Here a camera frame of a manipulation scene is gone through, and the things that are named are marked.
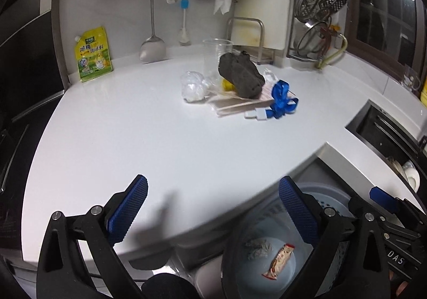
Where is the white cutting board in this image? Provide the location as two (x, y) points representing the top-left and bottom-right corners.
(232, 0), (295, 51)

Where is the blue ribbon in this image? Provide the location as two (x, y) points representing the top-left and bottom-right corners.
(267, 80), (300, 119)

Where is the blue and white brush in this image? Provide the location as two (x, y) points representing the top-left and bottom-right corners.
(178, 0), (192, 46)

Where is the red and white snack wrapper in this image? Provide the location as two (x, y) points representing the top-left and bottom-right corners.
(261, 243), (296, 281)

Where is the yellow seasoning pouch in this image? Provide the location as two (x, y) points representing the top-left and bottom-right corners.
(74, 26), (114, 83)

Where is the grey trash bin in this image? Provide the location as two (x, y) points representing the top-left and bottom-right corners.
(220, 181), (355, 299)

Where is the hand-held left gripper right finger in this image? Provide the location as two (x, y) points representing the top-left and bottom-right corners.
(279, 176), (392, 299)

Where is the pile of dirty dishes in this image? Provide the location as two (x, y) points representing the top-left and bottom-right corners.
(387, 156), (422, 192)

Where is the glass pot lid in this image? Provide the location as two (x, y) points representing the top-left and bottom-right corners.
(295, 17), (335, 57)

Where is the dark kitchen sink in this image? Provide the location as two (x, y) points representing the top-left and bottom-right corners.
(345, 99), (427, 193)

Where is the dark framed window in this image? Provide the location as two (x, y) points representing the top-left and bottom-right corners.
(347, 0), (427, 77)

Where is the steel spatula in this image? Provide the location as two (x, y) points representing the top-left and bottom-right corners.
(139, 0), (167, 63)

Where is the small white packet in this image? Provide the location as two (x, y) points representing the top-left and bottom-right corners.
(244, 108), (269, 121)

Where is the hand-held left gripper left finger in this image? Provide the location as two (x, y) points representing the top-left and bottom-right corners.
(36, 174), (149, 299)

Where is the clear plastic wrapper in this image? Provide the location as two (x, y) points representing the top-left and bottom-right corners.
(262, 68), (295, 103)

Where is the steel lid rack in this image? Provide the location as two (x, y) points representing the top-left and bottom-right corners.
(288, 0), (335, 62)

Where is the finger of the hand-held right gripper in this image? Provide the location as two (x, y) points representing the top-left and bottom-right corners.
(369, 186), (408, 218)
(348, 196), (371, 217)

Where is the white plastic bag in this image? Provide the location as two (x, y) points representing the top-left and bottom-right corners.
(181, 71), (214, 103)

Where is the plastic packaging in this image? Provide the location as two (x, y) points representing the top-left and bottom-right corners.
(207, 90), (267, 118)

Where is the dark grey cloth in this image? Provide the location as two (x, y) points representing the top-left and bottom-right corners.
(218, 50), (266, 99)

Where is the glass mug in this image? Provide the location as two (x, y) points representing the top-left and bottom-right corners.
(402, 66), (423, 91)

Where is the black kitchen stove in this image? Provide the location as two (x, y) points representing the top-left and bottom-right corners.
(0, 0), (66, 253)

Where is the crumpled white paper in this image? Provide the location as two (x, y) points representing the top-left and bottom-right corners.
(244, 238), (273, 261)

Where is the steel cutting board rack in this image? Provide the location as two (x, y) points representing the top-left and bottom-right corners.
(226, 17), (275, 65)

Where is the clear plastic cup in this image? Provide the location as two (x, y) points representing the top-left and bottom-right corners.
(202, 38), (234, 82)

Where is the yellow gas hose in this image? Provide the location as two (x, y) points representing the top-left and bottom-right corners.
(315, 32), (348, 69)

